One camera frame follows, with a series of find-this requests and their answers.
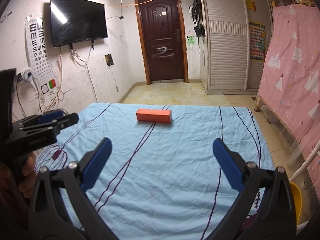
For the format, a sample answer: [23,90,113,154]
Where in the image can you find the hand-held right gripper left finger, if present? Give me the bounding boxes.
[28,137,118,240]

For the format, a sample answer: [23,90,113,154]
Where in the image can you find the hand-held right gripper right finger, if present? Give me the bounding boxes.
[212,138,298,240]

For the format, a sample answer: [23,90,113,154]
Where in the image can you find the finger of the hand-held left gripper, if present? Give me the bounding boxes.
[19,113,80,140]
[19,110,67,128]

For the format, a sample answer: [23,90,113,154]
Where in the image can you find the yellow plastic chair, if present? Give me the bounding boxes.
[290,182,303,227]

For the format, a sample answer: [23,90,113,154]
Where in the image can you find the person's left hand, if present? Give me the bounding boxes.
[19,152,38,198]

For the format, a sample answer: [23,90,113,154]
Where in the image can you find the white eye chart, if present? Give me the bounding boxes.
[24,16,58,95]

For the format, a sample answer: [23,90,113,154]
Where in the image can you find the light blue bed sheet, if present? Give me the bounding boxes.
[35,102,275,240]

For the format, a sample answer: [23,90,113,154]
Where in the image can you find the orange box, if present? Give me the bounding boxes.
[136,109,172,124]

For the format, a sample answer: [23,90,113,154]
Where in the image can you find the pink printed curtain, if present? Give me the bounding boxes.
[257,4,320,193]

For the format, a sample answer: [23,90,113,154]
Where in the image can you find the white louvred wardrobe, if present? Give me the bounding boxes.
[199,0,275,95]

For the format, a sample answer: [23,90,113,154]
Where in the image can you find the dark brown door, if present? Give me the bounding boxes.
[134,0,189,85]

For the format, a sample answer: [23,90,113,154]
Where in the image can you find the colourful grid poster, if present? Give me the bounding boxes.
[249,21,265,60]

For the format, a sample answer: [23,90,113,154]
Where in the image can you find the small black hanging bag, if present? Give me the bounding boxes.
[194,24,206,38]

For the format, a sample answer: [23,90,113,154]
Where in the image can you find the white wall charger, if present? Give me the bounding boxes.
[16,67,35,83]

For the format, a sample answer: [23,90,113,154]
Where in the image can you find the white television cable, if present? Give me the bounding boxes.
[60,46,98,103]

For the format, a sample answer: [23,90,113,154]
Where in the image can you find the wooden bed frame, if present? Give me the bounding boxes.
[254,95,304,160]

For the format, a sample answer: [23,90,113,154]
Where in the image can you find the white metal frame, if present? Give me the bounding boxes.
[289,151,320,188]

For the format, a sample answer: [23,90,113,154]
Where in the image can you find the black wall television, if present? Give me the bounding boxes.
[50,0,108,47]

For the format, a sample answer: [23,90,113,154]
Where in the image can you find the hanging black straps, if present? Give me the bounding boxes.
[191,0,203,23]

